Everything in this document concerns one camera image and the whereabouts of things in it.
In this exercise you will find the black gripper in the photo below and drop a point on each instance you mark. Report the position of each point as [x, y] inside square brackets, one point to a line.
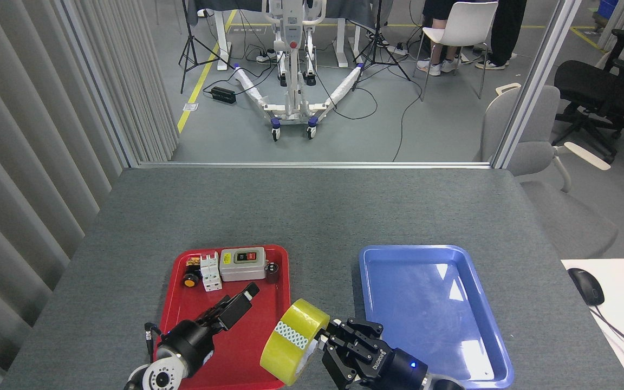
[393, 371]
[193, 344]

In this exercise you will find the yellow tape roll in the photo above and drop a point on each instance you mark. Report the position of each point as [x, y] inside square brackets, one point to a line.
[290, 346]

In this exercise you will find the white circuit breaker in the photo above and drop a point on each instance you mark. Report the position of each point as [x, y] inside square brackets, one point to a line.
[212, 273]

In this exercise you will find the red plastic tray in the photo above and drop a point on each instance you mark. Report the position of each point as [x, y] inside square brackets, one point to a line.
[182, 306]

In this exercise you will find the orange push button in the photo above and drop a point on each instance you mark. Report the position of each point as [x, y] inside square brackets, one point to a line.
[189, 281]

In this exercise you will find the small brass terminal part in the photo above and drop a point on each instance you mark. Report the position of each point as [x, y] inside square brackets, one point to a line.
[193, 262]

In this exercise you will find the blue plastic tray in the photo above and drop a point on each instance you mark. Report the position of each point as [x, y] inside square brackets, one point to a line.
[442, 325]

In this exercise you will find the white stand on wheels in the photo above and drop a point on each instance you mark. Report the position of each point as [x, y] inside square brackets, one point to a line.
[293, 105]

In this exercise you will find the black power adapter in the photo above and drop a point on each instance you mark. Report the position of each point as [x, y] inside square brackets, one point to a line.
[223, 95]

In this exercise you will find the black computer mouse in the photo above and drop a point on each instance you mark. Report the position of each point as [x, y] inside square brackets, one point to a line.
[585, 284]

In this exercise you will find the grey office chair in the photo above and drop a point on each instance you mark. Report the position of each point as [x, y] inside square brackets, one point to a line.
[534, 162]

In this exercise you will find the black tripod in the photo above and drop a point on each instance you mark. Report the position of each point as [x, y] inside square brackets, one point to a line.
[188, 38]
[378, 43]

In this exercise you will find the white plastic chair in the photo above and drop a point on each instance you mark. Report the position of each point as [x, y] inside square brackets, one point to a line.
[466, 21]

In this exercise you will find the standing person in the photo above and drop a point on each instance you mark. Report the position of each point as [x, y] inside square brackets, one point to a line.
[504, 32]

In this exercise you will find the black office chair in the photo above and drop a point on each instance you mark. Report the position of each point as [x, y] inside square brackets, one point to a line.
[588, 86]

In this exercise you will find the blue bin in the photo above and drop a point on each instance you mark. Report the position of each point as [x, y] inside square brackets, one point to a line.
[609, 8]

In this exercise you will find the grey push button switch box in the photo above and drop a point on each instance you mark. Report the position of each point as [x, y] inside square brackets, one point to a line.
[241, 268]

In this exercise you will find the dark round knob switch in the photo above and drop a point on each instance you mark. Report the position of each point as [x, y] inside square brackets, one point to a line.
[272, 273]

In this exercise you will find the silver frame rail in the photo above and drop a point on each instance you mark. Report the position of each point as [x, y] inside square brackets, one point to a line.
[317, 164]

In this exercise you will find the silver frame post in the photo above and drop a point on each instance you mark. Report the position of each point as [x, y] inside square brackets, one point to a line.
[534, 81]

